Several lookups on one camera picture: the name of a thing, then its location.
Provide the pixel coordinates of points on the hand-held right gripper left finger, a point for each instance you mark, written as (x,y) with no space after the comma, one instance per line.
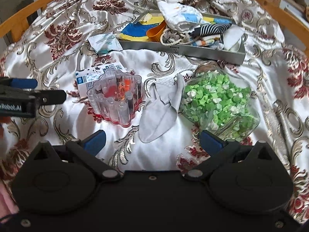
(95,142)

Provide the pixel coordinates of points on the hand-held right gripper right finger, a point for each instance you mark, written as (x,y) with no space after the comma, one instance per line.
(210,142)

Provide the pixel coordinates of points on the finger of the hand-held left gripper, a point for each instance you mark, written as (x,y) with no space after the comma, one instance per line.
(50,97)
(23,83)

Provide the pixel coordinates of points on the grey tray box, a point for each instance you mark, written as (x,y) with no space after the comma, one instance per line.
(183,50)

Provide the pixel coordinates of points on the orange plastic cup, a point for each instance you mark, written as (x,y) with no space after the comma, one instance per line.
(154,35)

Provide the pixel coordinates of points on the person's left hand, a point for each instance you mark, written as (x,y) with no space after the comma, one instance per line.
(3,120)

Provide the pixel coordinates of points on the blue white tissue pack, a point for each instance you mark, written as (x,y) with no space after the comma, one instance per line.
(87,79)

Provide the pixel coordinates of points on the clear thread spool case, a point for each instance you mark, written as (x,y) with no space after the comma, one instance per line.
(113,101)

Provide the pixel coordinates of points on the jar of green paper stars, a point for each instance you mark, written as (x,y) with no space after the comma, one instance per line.
(217,96)

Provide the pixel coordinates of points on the grey cloth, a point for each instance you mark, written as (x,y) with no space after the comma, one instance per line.
(154,118)

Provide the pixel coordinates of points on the white wet wipe packet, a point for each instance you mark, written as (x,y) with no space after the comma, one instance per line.
(103,42)

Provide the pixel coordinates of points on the floral printed bedspread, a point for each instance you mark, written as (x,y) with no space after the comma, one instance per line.
(277,89)

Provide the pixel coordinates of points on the white cloth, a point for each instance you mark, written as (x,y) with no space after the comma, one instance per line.
(233,37)

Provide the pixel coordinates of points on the yellow blue cloth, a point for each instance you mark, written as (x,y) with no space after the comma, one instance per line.
(135,30)

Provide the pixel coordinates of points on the black white striped sock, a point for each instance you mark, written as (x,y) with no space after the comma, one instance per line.
(212,29)

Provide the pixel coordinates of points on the white ledge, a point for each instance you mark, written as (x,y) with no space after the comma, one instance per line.
(292,12)

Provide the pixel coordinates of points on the wooden bed frame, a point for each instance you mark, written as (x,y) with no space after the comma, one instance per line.
(19,17)

